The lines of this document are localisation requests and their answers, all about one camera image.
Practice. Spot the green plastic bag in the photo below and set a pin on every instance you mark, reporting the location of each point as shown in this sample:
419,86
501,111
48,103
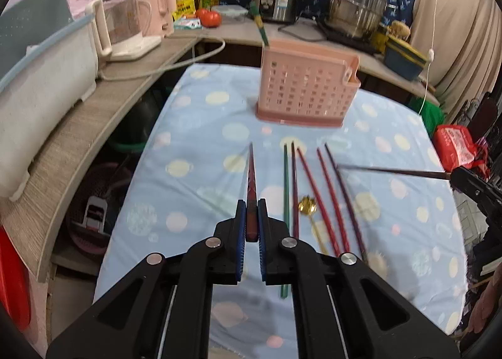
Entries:
429,115

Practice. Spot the dark purple chopstick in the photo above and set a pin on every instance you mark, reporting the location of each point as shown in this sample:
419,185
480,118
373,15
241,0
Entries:
345,198

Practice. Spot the red plastic bag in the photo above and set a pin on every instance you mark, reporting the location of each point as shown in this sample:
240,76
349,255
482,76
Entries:
455,147

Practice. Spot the green and yellow chopstick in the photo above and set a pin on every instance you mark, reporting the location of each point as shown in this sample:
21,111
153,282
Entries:
259,23

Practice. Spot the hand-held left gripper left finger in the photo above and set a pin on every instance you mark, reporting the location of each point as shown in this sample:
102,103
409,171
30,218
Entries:
240,243

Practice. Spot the teal snack packet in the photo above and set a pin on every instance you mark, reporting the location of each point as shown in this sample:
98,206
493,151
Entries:
188,23

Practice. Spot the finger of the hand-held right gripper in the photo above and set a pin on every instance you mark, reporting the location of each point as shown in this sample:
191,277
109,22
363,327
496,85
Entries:
472,186

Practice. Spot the pink electric kettle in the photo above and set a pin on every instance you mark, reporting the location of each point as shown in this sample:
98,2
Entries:
155,2

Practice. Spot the beige curtain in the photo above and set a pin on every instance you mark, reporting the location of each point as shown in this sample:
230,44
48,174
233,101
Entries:
455,29

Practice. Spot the dark red chopstick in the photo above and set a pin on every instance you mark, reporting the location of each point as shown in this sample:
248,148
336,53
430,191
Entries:
295,194

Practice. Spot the grey wooden counter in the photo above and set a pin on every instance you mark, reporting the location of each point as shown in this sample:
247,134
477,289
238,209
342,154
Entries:
78,139

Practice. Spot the dark brown chopstick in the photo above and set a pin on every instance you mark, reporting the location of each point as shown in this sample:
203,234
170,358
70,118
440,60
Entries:
392,170

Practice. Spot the white glass jug appliance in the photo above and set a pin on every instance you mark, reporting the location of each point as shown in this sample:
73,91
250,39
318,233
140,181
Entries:
125,21

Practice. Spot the red patterned chopstick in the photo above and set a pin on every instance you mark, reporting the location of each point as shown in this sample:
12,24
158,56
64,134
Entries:
251,186

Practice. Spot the pink perforated utensil basket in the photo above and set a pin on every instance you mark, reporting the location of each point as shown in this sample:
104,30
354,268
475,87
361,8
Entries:
306,84

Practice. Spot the red tomato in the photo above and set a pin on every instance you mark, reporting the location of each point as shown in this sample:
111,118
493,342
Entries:
209,17

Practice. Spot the gold flower spoon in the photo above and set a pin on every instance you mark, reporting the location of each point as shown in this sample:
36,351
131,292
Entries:
307,204

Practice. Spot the grey-blue plastic lid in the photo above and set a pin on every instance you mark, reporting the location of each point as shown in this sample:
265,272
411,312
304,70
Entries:
31,17

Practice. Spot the large steel pot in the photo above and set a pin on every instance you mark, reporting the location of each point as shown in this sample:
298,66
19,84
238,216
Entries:
357,2

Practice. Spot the white tub with blue rim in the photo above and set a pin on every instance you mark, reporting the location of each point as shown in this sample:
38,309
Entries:
43,88

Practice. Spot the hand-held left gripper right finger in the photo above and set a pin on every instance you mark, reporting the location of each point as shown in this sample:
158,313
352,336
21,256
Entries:
262,243

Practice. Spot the green plastic basin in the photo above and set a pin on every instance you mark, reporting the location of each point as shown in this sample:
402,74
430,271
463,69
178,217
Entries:
125,145

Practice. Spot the red plastic basin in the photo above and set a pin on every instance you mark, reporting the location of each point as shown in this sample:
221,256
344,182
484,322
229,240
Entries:
11,276

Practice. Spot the blue lunch box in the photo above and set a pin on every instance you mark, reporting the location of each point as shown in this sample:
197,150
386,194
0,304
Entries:
404,57

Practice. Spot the black induction cooktop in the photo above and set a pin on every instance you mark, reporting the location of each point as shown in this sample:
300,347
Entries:
349,42

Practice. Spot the blue planet print tablecloth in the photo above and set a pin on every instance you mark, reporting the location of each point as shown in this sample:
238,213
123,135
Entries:
196,186

